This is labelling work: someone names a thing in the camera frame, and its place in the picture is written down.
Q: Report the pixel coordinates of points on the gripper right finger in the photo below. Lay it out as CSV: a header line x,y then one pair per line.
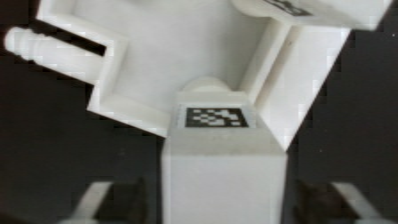
x,y
333,204

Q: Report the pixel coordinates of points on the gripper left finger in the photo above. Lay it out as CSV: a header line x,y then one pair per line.
x,y
113,204

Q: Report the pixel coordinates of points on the white tagged chair leg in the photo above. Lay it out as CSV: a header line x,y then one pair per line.
x,y
354,14
223,160

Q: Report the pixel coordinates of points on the white chair seat part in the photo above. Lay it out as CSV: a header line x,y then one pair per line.
x,y
178,39

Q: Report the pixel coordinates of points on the white U-shaped fence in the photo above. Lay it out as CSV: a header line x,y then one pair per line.
x,y
54,54

